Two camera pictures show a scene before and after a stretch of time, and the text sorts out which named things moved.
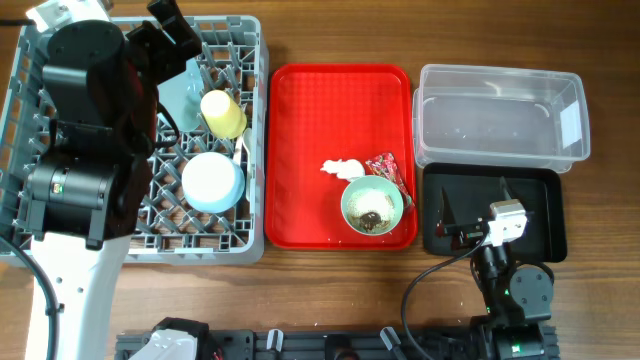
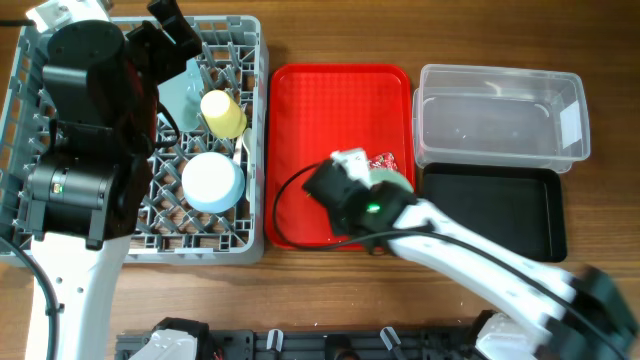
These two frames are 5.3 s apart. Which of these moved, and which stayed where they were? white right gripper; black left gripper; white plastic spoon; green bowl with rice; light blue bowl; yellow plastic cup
Moved: white right gripper; green bowl with rice
Stayed: white plastic spoon; yellow plastic cup; black left gripper; light blue bowl
